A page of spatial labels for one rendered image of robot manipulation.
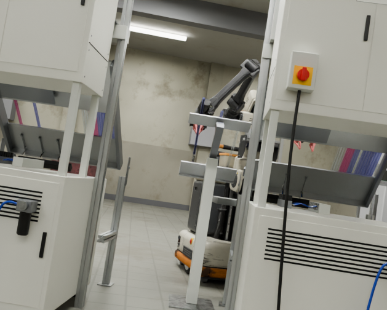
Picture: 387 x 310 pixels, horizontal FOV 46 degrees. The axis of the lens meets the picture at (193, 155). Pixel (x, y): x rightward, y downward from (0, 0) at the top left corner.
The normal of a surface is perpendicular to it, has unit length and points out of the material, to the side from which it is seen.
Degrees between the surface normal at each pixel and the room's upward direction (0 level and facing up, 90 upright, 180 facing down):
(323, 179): 136
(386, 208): 90
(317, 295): 90
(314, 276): 90
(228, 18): 90
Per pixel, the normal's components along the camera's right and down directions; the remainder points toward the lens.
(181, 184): 0.13, -0.04
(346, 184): -0.15, 0.66
